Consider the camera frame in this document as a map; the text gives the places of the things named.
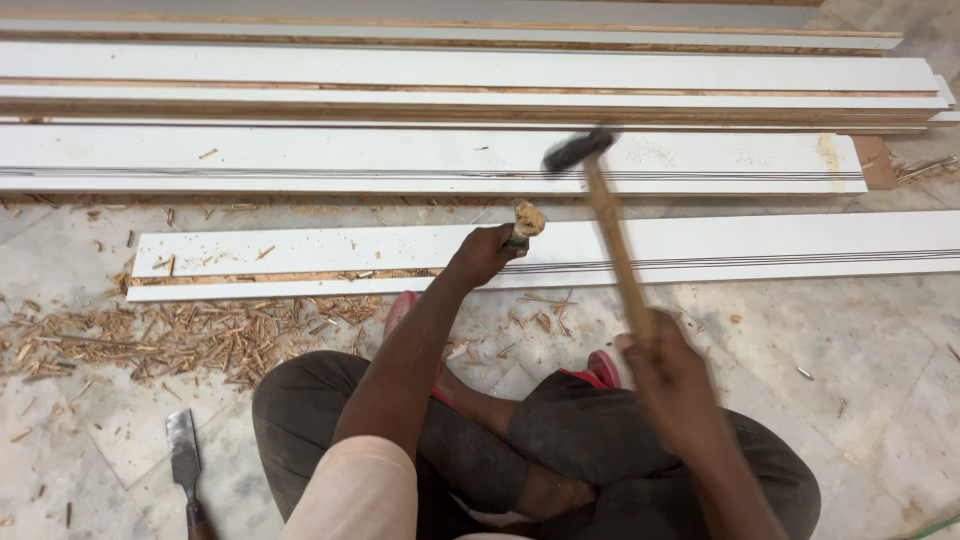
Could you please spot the person's right hand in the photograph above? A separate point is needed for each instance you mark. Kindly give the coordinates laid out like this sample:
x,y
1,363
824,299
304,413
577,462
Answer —
x,y
671,390

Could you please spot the person's left hand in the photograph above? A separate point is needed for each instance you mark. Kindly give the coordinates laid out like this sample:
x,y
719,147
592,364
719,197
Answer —
x,y
480,255

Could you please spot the person's left fingers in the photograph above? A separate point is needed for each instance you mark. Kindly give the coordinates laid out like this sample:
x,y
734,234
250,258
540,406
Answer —
x,y
510,244

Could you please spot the red slipper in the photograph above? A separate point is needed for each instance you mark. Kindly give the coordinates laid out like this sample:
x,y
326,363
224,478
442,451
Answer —
x,y
596,369
409,330

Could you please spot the white grooved long board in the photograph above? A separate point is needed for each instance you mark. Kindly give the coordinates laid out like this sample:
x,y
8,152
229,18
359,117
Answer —
x,y
375,161

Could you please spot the white grooved board with cut slot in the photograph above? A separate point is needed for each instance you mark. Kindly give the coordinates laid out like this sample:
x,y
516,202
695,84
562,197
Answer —
x,y
675,251

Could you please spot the stack of white laminated boards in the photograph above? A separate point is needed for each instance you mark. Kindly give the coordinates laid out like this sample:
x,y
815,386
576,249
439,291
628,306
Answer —
x,y
450,71

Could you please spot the person's dark trousers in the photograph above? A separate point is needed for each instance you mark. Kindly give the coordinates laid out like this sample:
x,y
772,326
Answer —
x,y
540,457

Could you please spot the person's beige sleeve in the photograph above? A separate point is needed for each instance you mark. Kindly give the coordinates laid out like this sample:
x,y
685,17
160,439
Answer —
x,y
356,491

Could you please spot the heap of wood chips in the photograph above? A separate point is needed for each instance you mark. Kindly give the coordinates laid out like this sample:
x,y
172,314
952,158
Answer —
x,y
180,337

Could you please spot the brown plywood offcut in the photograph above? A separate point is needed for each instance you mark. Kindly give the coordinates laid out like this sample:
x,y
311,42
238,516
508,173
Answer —
x,y
874,161

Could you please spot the flat steel chisel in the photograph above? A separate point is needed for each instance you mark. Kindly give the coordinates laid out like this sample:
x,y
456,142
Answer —
x,y
184,465

